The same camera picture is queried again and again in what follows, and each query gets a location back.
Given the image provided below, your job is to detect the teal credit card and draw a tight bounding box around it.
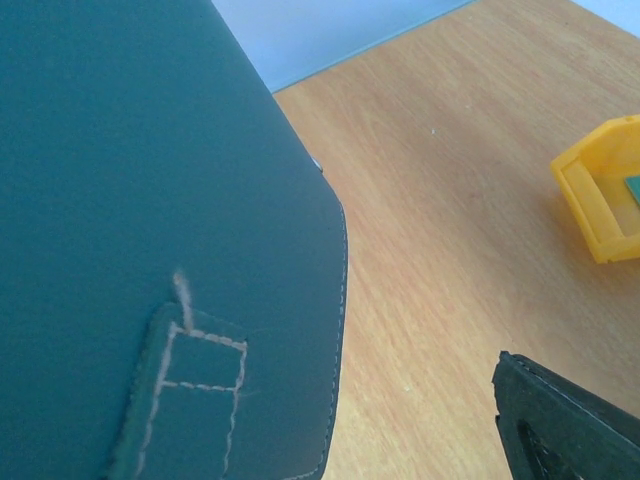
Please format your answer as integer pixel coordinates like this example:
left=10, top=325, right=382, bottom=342
left=624, top=175, right=640, bottom=206

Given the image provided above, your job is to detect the single yellow bin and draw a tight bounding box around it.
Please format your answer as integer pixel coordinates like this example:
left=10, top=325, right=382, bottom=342
left=550, top=115, right=639, bottom=263

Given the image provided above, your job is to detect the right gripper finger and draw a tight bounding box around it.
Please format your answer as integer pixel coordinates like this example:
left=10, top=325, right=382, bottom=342
left=492, top=351, right=639, bottom=479

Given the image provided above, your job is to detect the blue card holder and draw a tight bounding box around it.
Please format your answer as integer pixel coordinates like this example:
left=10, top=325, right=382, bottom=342
left=1, top=1, right=348, bottom=479

